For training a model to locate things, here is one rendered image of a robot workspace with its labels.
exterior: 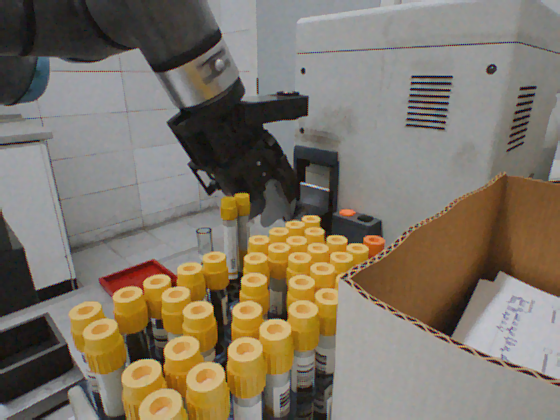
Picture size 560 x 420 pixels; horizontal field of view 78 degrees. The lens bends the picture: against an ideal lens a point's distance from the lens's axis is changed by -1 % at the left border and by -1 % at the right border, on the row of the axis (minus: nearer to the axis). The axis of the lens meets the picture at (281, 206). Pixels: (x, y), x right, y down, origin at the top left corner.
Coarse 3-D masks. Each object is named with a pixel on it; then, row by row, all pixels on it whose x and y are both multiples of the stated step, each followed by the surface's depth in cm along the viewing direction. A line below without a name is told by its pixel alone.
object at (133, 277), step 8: (144, 264) 44; (152, 264) 45; (160, 264) 43; (120, 272) 42; (128, 272) 42; (136, 272) 43; (144, 272) 43; (152, 272) 43; (160, 272) 43; (168, 272) 42; (104, 280) 40; (112, 280) 41; (120, 280) 41; (128, 280) 41; (136, 280) 41; (144, 280) 41; (176, 280) 40; (104, 288) 39; (112, 288) 38; (120, 288) 39; (112, 296) 38
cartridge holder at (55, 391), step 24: (0, 336) 28; (24, 336) 29; (48, 336) 30; (0, 360) 28; (24, 360) 25; (48, 360) 26; (72, 360) 27; (0, 384) 24; (24, 384) 25; (48, 384) 26; (72, 384) 26; (0, 408) 24; (24, 408) 24; (48, 408) 25
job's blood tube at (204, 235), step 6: (198, 228) 30; (204, 228) 30; (198, 234) 29; (204, 234) 29; (210, 234) 29; (198, 240) 29; (204, 240) 29; (210, 240) 30; (198, 246) 30; (204, 246) 29; (210, 246) 30; (198, 252) 30; (204, 252) 30; (198, 258) 30; (204, 300) 31
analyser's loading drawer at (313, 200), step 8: (304, 184) 54; (304, 192) 55; (312, 192) 53; (320, 192) 52; (328, 192) 51; (304, 200) 55; (312, 200) 54; (320, 200) 53; (328, 200) 52; (296, 208) 49; (304, 208) 48; (312, 208) 53; (320, 208) 53; (328, 208) 52; (296, 216) 49; (320, 216) 50; (328, 216) 52; (280, 224) 52
